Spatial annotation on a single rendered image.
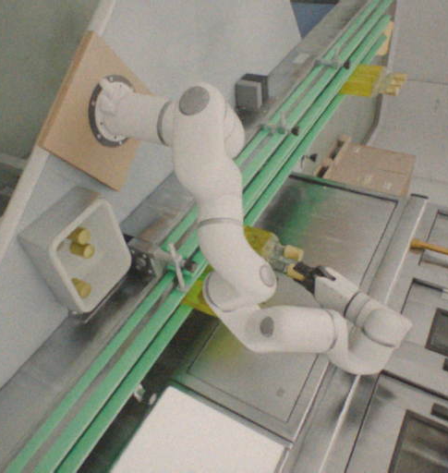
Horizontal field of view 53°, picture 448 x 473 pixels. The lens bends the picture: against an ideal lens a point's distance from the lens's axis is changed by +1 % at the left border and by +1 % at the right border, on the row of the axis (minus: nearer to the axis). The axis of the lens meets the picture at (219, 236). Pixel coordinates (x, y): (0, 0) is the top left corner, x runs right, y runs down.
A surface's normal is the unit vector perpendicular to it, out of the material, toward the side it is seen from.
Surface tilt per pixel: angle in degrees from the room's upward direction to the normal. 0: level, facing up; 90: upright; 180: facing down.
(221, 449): 90
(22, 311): 0
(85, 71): 1
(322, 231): 91
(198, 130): 83
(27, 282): 0
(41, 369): 90
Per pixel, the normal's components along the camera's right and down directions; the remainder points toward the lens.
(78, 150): 0.86, 0.27
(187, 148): -0.41, -0.25
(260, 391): -0.12, -0.70
